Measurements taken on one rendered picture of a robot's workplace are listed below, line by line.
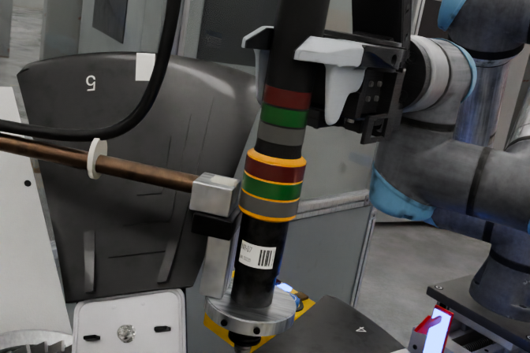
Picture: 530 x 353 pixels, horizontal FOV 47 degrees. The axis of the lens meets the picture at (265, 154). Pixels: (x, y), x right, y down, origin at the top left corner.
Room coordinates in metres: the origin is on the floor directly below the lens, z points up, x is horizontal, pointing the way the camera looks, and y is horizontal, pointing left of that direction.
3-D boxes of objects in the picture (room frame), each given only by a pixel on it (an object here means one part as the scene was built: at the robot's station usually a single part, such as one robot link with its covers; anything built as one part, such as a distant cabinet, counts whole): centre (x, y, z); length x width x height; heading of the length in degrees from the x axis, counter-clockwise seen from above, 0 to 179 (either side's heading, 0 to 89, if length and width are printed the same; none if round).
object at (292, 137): (0.42, -0.01, 1.42); 0.03 x 0.03 x 0.01
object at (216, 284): (0.43, 0.00, 1.33); 0.09 x 0.07 x 0.10; 82
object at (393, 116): (0.53, -0.07, 1.46); 0.12 x 0.08 x 0.09; 147
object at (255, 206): (0.42, -0.01, 1.37); 0.04 x 0.04 x 0.01
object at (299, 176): (0.42, -0.01, 1.40); 0.04 x 0.04 x 0.01
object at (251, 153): (0.42, -0.01, 1.39); 0.04 x 0.04 x 0.05
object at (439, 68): (0.60, -0.12, 1.47); 0.08 x 0.05 x 0.08; 57
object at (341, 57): (0.43, -0.04, 1.46); 0.09 x 0.03 x 0.06; 156
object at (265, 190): (0.42, -0.01, 1.39); 0.04 x 0.04 x 0.01
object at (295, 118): (0.42, -0.01, 1.44); 0.03 x 0.03 x 0.01
